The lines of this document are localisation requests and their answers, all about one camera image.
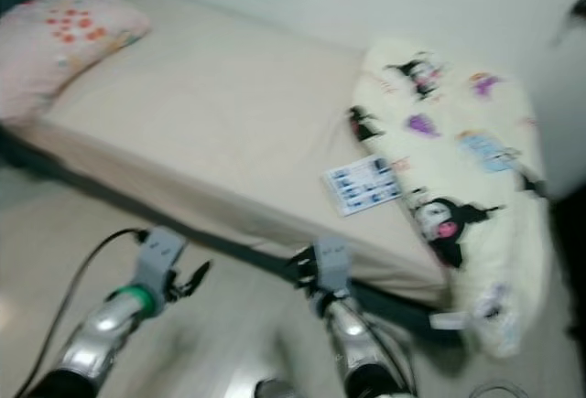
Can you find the pink dotted pillow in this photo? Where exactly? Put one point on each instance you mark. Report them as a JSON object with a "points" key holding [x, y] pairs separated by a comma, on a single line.
{"points": [[64, 59]]}

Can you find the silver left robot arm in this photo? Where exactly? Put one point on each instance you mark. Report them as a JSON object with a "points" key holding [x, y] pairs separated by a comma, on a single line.
{"points": [[101, 343]]}

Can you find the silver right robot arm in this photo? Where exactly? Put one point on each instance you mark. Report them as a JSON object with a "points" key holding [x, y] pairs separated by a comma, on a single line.
{"points": [[357, 338]]}

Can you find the blue white printed card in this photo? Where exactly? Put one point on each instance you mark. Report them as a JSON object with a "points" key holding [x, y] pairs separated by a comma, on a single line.
{"points": [[363, 186]]}

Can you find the grey robot right leg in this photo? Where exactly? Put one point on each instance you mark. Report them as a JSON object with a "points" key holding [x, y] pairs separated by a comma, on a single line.
{"points": [[279, 391]]}

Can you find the small white tag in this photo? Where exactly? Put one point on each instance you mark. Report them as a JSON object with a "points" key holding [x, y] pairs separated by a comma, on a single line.
{"points": [[449, 321]]}

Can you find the cream sheeted mattress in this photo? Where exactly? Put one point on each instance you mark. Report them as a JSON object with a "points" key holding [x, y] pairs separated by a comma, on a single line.
{"points": [[220, 114]]}

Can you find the cream cartoon print blanket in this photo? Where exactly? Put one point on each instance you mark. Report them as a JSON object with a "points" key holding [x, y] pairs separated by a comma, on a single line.
{"points": [[504, 261]]}

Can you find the dark furniture edge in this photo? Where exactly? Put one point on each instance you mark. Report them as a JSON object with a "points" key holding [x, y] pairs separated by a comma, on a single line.
{"points": [[572, 306]]}

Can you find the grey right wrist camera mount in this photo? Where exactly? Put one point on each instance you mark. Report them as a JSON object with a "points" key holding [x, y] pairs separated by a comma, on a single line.
{"points": [[332, 265]]}

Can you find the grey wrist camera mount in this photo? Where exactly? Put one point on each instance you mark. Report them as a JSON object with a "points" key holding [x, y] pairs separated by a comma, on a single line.
{"points": [[160, 256], [332, 265]]}

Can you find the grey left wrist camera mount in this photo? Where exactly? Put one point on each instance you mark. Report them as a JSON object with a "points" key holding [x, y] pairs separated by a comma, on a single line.
{"points": [[160, 256]]}

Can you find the dark wall fixture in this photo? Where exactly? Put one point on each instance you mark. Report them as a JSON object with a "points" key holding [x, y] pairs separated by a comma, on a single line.
{"points": [[575, 14]]}

